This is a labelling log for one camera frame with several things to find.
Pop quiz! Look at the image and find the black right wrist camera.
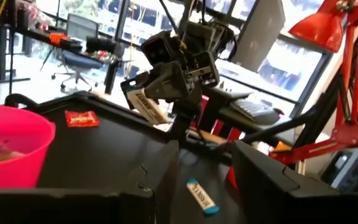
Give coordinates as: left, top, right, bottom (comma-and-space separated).
140, 29, 181, 67

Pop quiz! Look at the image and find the black aluminium table frame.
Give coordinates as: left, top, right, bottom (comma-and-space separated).
4, 90, 344, 147

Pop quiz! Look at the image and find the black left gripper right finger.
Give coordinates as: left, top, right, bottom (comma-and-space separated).
231, 139, 358, 224

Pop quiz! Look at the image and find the orange object on desk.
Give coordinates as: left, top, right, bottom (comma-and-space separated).
48, 32, 71, 46

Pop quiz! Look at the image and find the grey monitor panel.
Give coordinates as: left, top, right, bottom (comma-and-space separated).
231, 0, 287, 72

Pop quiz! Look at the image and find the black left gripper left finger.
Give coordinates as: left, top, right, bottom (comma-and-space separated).
0, 139, 180, 224

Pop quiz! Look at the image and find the black office desk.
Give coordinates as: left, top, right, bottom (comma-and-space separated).
0, 0, 127, 94

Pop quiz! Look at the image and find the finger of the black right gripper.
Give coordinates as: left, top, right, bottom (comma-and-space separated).
119, 71, 154, 110
144, 60, 195, 102

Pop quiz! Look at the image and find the red desk lamp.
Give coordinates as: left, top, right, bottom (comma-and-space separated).
227, 0, 358, 190

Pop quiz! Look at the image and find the black keyboard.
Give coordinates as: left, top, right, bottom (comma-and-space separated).
228, 98, 281, 125

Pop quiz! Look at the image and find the blue office chair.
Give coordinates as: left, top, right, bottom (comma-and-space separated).
51, 14, 105, 93

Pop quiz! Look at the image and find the white blue candy bar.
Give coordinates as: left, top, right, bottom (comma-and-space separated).
186, 177, 221, 216
126, 88, 170, 126

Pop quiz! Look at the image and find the red Skittles candy pack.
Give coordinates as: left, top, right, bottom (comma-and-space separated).
64, 110, 101, 128

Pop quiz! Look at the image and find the pink plastic bucket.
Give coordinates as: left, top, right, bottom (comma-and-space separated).
0, 105, 57, 194

